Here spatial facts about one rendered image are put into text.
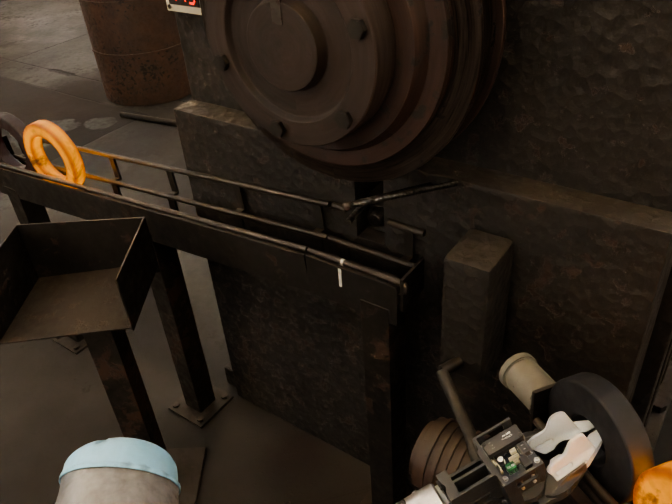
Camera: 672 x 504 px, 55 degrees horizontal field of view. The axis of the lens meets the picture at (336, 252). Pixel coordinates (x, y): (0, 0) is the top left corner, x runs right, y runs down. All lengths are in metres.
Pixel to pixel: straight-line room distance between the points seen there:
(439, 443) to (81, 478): 0.58
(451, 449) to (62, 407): 1.29
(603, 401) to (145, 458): 0.51
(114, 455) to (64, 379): 1.45
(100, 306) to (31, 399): 0.84
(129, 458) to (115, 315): 0.63
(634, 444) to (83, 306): 0.99
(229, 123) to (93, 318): 0.45
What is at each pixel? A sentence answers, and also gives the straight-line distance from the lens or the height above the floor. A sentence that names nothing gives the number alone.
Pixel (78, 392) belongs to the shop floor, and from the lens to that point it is 2.07.
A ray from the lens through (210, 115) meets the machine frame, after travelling 1.33.
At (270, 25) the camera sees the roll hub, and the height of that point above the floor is 1.14.
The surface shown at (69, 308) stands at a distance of 1.36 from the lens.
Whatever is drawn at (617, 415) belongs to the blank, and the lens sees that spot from 0.81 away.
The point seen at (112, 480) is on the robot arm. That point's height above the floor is 0.87.
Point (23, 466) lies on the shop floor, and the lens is 1.95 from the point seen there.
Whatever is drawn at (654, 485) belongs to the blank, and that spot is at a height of 0.75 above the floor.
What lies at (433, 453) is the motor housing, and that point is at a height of 0.52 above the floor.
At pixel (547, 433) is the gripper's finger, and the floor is 0.72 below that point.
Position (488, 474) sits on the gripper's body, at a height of 0.72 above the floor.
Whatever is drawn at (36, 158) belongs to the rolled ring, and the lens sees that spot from 1.81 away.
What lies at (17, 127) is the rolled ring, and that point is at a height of 0.74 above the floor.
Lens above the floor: 1.37
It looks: 35 degrees down
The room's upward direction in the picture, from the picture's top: 5 degrees counter-clockwise
